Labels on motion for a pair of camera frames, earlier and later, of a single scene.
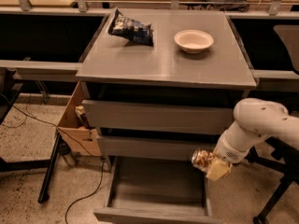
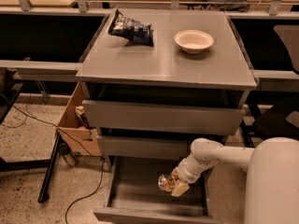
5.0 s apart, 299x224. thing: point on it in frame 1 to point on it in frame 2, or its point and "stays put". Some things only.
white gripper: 226,152 to 186,171
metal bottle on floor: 66,152 stays put
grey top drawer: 127,114 stays put
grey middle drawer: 153,147 stays put
